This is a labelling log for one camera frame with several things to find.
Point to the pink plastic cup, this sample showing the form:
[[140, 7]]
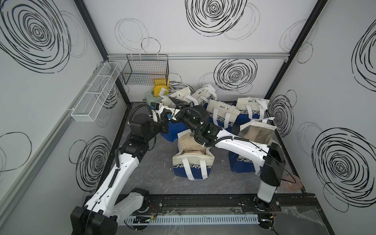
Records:
[[292, 184]]

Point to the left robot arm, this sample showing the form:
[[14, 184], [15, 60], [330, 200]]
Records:
[[103, 214]]

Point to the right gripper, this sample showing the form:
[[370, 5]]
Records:
[[185, 109]]

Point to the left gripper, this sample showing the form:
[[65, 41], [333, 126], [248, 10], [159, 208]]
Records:
[[164, 122]]

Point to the grey cable duct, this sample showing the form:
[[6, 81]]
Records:
[[219, 219]]

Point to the black wire basket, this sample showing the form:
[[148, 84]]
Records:
[[146, 69]]

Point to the white wire shelf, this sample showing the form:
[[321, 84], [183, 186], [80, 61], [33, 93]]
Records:
[[91, 103]]

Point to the takeout bag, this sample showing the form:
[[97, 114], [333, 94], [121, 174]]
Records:
[[250, 109], [203, 95], [222, 114], [256, 131], [193, 161], [183, 94]]

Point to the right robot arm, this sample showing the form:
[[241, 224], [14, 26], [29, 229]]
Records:
[[269, 157]]

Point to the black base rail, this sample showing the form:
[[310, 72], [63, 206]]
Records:
[[247, 202]]

